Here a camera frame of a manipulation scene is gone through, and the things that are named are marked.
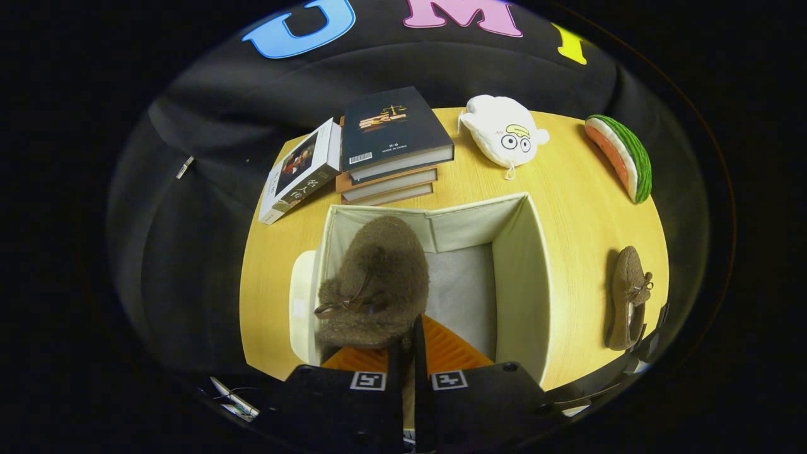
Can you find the brown cover book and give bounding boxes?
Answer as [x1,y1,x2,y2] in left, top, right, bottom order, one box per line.
[335,165,439,202]

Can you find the white plush toy with eyes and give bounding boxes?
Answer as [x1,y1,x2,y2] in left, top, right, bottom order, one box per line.
[458,95,550,180]

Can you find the dark blue hardcover book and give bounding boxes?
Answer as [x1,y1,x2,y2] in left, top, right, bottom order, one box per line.
[340,86,455,185]

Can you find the thin brown book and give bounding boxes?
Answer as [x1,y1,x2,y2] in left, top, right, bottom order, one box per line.
[340,183,436,207]

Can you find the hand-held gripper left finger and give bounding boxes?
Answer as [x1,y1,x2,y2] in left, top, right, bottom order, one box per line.
[262,339,405,454]

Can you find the white slim object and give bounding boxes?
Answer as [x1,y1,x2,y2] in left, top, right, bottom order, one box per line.
[209,376,260,422]

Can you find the white cover book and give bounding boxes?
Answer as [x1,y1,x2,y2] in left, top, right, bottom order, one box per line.
[257,118,342,225]

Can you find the grey fabric storage box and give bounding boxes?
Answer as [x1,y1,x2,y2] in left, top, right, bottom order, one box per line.
[289,192,554,387]

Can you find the black backdrop cloth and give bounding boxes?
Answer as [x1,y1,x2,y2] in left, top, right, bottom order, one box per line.
[107,0,735,404]

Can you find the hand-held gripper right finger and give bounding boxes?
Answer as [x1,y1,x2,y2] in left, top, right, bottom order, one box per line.
[412,313,563,454]

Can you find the watermelon slice plush toy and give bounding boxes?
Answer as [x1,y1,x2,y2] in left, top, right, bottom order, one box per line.
[584,114,653,204]

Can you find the brown fuzzy shoe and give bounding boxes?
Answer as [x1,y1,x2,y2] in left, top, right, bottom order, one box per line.
[313,216,431,351]
[605,246,654,351]

